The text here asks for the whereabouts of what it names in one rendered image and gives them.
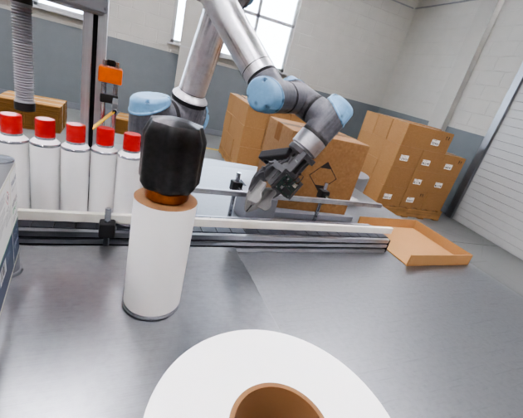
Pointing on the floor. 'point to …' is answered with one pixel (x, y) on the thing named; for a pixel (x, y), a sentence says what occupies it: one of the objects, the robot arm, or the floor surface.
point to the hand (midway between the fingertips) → (247, 206)
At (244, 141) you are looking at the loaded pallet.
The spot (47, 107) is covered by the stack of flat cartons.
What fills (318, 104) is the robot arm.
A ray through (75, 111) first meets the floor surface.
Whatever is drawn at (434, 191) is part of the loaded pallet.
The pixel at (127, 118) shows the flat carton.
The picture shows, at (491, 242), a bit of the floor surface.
